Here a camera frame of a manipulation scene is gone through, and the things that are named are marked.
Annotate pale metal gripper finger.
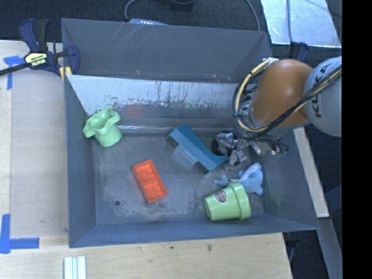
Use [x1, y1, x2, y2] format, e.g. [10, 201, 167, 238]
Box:
[224, 149, 248, 170]
[215, 131, 235, 155]

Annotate light blue toy animal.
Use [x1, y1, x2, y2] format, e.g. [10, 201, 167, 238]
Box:
[213, 162, 264, 196]

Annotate blue angled block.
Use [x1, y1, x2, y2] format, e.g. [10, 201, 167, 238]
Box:
[165, 124, 230, 174]

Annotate light green cup with sticker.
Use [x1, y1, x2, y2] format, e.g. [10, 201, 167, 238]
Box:
[203, 181, 252, 222]

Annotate orange toy brick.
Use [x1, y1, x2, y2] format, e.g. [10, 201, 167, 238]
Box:
[132, 159, 169, 205]

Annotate grey metal bin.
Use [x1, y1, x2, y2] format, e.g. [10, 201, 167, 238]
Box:
[60, 17, 321, 249]

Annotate light green wavy cup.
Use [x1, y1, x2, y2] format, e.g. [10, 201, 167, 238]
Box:
[83, 108, 123, 148]

